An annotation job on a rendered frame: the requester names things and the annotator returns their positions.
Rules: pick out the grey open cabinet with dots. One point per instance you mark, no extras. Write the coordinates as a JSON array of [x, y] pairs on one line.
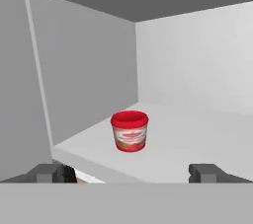
[[171, 70]]

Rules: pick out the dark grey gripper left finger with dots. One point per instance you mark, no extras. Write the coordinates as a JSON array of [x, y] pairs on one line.
[[46, 172]]

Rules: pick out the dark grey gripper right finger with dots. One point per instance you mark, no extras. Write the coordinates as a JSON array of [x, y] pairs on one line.
[[206, 172]]

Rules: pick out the red jam jar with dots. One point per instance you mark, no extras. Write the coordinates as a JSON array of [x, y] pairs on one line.
[[129, 131]]

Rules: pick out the grey cabinet door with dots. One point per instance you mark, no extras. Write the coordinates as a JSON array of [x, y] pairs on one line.
[[19, 80]]

